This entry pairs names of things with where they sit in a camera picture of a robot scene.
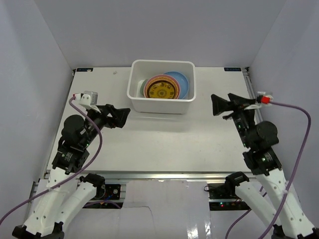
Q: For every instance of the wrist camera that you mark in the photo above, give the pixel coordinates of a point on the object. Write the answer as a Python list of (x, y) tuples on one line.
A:
[(88, 100), (263, 99)]

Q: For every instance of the blue round plate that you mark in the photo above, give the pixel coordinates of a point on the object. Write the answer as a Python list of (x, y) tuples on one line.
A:
[(183, 82)]

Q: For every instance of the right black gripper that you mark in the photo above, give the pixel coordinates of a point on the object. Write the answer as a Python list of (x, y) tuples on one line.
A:
[(219, 105)]

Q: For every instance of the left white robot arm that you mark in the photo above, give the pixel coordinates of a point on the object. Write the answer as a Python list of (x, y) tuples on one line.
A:
[(65, 196)]

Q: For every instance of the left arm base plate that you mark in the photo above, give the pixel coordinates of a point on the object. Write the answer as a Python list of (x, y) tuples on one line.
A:
[(105, 193)]

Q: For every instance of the orange woven round plate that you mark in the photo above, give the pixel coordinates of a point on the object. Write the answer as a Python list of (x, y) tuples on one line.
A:
[(177, 85)]

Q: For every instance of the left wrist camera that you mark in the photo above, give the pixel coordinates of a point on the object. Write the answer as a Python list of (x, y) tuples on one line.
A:
[(88, 100)]

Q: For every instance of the teal rectangular divided plate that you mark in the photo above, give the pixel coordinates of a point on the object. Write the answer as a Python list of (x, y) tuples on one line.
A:
[(141, 86)]

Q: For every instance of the right blue corner label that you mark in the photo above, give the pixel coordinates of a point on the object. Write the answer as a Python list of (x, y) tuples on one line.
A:
[(232, 69)]

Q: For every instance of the pink round plate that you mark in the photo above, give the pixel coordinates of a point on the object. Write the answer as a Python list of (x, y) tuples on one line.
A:
[(147, 83)]

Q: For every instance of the brown gold patterned plate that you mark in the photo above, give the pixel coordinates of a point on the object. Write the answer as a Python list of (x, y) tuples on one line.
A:
[(161, 90)]

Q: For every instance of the blue corner label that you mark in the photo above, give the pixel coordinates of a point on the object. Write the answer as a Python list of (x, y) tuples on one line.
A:
[(84, 69), (232, 69)]

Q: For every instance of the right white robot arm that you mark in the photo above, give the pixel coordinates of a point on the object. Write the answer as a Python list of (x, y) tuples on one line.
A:
[(280, 213)]

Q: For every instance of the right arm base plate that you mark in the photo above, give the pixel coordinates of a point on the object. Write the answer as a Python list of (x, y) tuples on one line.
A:
[(221, 200)]

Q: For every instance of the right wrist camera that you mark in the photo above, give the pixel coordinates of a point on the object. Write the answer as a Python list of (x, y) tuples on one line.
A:
[(263, 99)]

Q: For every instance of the white plastic bin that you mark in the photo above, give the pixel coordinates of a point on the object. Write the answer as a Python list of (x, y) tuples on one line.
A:
[(145, 69)]

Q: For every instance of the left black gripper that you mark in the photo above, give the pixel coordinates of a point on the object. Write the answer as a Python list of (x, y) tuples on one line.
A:
[(107, 113)]

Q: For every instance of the left blue corner label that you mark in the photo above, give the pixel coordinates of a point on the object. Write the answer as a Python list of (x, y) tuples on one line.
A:
[(84, 69)]

